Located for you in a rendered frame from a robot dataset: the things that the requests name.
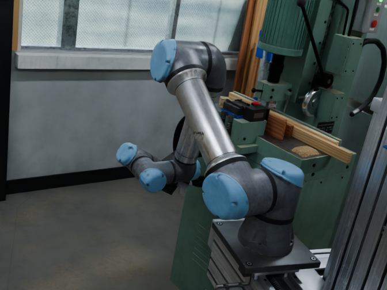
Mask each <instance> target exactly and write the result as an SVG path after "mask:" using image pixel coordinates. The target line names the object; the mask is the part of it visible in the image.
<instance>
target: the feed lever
mask: <svg viewBox="0 0 387 290"><path fill-rule="evenodd" d="M296 3H297V5H298V6H299V7H301V10H302V14H303V17H304V20H305V23H306V27H307V30H308V33H309V37H310V41H311V43H312V47H313V51H314V54H315V57H316V60H317V64H318V67H319V70H320V72H319V73H318V74H317V75H316V77H315V84H316V85H317V86H321V87H323V88H325V89H327V88H330V89H333V85H332V84H333V75H332V74H329V73H327V72H324V71H323V67H322V64H321V60H320V57H319V54H318V50H317V47H316V43H315V40H314V37H313V33H312V29H311V27H310V23H309V19H308V15H307V12H306V9H305V5H306V0H297V1H296Z"/></svg>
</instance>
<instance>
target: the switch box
mask: <svg viewBox="0 0 387 290"><path fill-rule="evenodd" d="M377 2H379V0H359V3H358V7H357V10H356V13H355V18H354V22H353V25H352V30H355V31H358V32H362V33H377V31H378V27H379V24H380V21H381V17H382V14H383V11H384V7H385V4H386V0H382V1H381V2H379V3H381V5H377ZM378 6H379V7H380V11H379V12H378V13H377V14H378V16H374V13H376V12H375V10H376V8H377V7H378ZM374 20H377V26H376V27H375V28H374V30H370V28H373V27H372V22H373V21H374Z"/></svg>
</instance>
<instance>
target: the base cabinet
mask: <svg viewBox="0 0 387 290"><path fill-rule="evenodd" d="M197 160H198V161H199V163H200V167H201V169H200V171H201V173H200V176H204V174H205V172H206V170H207V166H206V164H205V162H204V159H203V157H199V158H198V159H197ZM350 174H351V171H349V172H346V173H341V174H336V175H331V176H327V177H323V178H318V179H315V180H310V181H305V182H303V188H302V190H301V194H300V197H299V200H298V204H297V209H296V212H295V215H294V219H293V231H294V234H295V235H296V236H297V237H298V238H299V240H300V241H301V242H302V243H303V244H304V245H305V246H306V247H307V248H308V249H309V250H317V249H327V248H328V246H329V243H330V240H331V236H332V233H333V229H334V227H335V223H336V220H337V216H338V214H339V210H340V207H341V204H342V201H343V197H344V194H345V191H346V187H347V184H348V180H349V178H350ZM202 193H204V191H203V190H202V188H200V187H196V186H193V185H192V186H189V187H187V188H186V191H185V198H184V204H183V210H182V214H181V220H180V226H179V232H178V236H177V242H176V248H175V252H174V258H173V264H172V271H171V274H170V281H171V282H172V283H174V285H175V286H176V287H178V289H179V290H205V289H206V290H214V287H213V285H212V283H211V282H210V280H209V279H208V277H207V275H206V274H207V268H208V263H209V260H210V255H211V251H212V250H211V249H210V247H209V245H208V239H209V235H210V230H211V225H212V221H213V219H220V218H217V217H215V216H214V215H213V214H212V213H211V212H210V211H209V210H208V208H207V206H206V204H205V202H204V200H203V195H202Z"/></svg>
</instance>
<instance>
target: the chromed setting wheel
mask: <svg viewBox="0 0 387 290"><path fill-rule="evenodd" d="M321 94H322V90H321V89H320V88H313V89H311V90H310V91H308V92H307V94H306V95H305V97H304V99H303V102H302V111H303V113H304V115H305V116H307V117H312V116H315V115H316V113H317V111H316V110H317V107H318V105H319V99H320V95H321Z"/></svg>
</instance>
